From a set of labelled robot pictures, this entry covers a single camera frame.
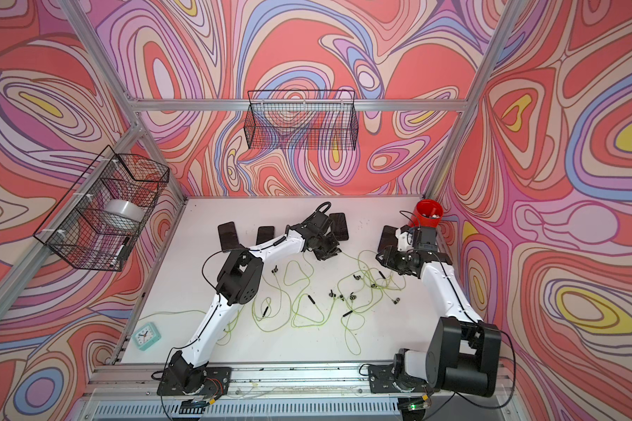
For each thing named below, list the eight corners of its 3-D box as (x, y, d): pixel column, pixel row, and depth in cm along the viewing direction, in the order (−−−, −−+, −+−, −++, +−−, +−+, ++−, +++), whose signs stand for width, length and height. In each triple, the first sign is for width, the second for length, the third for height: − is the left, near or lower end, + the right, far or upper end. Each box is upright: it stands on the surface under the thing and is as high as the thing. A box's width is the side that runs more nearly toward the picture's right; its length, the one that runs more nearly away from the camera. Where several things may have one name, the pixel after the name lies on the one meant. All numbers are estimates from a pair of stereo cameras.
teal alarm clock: (136, 337, 84) (130, 334, 81) (153, 324, 86) (149, 321, 84) (144, 352, 81) (138, 349, 78) (162, 338, 83) (157, 335, 81)
